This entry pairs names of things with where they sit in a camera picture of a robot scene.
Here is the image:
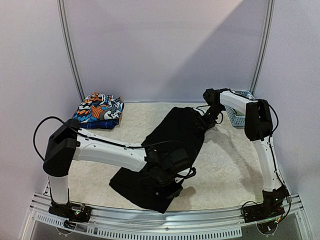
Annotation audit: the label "light blue plastic basket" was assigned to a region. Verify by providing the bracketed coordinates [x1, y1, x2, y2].
[225, 90, 254, 129]

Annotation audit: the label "green cloth in basket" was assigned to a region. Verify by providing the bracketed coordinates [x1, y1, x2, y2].
[232, 109, 245, 118]

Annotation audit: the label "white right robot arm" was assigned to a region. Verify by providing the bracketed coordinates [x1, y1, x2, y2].
[202, 88, 290, 218]

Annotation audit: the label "colourful patterned folded shorts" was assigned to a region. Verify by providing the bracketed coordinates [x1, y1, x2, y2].
[72, 92, 125, 124]

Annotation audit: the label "black trousers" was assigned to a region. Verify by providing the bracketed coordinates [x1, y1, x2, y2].
[109, 107, 206, 214]

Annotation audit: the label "aluminium frame post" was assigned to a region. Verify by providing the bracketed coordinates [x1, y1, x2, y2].
[57, 0, 85, 101]
[249, 0, 275, 95]

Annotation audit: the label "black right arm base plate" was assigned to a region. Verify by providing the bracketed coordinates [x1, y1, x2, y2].
[240, 197, 292, 225]

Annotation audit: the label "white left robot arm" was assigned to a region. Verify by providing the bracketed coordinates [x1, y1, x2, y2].
[41, 116, 185, 217]

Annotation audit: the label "aluminium front rail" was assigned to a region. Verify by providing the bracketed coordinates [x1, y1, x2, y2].
[21, 193, 314, 240]

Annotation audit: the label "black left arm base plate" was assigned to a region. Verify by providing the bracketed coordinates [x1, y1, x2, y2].
[48, 202, 93, 223]

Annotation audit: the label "right aluminium frame post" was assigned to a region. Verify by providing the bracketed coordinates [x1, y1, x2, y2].
[249, 0, 275, 95]

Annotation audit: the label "left aluminium frame post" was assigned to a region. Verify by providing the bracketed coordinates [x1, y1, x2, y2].
[57, 0, 85, 101]

